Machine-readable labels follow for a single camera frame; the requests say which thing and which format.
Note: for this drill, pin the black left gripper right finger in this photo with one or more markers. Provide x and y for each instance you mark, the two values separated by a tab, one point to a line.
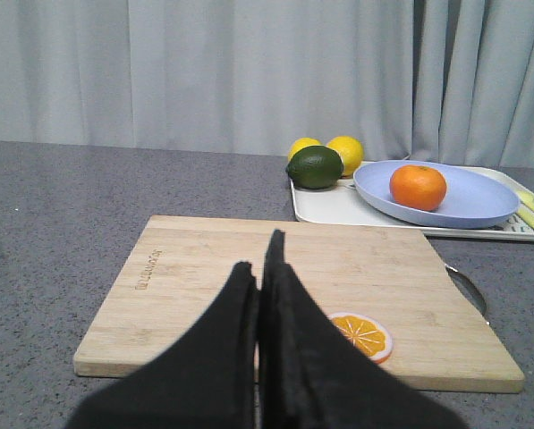
310	376

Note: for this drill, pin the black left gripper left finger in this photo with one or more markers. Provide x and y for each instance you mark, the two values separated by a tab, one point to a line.
204	380

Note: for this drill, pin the orange fruit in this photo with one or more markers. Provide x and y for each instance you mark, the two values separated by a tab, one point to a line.
418	186

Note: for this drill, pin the light blue plate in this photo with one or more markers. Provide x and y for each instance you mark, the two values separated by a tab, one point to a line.
472	200

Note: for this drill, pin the white plastic tray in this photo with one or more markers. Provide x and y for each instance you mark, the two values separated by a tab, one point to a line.
343	204

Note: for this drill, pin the orange slice piece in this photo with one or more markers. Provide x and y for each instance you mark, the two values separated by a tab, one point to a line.
366	334

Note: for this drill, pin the wooden cutting board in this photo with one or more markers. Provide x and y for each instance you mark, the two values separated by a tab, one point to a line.
441	342

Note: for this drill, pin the green lime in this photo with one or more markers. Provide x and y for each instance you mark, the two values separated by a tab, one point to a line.
316	167

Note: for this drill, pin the yellow lemon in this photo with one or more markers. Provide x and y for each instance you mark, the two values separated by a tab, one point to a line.
351	152
300	144

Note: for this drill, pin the grey curtain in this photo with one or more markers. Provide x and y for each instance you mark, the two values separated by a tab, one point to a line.
447	81

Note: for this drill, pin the metal cutting board handle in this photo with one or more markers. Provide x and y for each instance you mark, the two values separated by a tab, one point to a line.
469	290

